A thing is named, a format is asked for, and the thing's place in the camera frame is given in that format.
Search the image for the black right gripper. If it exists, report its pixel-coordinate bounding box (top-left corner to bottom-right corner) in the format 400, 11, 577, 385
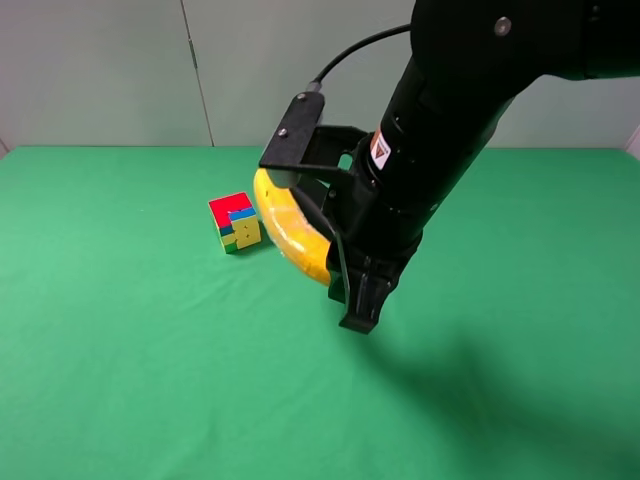
322, 131, 422, 334

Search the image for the yellow banana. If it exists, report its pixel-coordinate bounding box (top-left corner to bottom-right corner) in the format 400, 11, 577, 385
253, 168, 330, 286

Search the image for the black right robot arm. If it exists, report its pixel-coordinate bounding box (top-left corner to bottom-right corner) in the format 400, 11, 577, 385
323, 0, 639, 333

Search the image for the black glasses case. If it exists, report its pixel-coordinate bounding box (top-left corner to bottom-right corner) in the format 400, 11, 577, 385
291, 176, 334, 241

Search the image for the colourful puzzle cube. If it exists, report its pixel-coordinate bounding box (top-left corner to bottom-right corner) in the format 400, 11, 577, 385
208, 192, 262, 254

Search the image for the green table cloth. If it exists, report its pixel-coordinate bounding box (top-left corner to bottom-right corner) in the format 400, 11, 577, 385
1, 147, 639, 479

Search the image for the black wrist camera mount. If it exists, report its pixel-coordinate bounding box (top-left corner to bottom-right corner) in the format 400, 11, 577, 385
259, 91, 368, 188

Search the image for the black camera cable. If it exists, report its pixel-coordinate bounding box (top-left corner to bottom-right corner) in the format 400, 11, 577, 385
305, 23, 413, 95

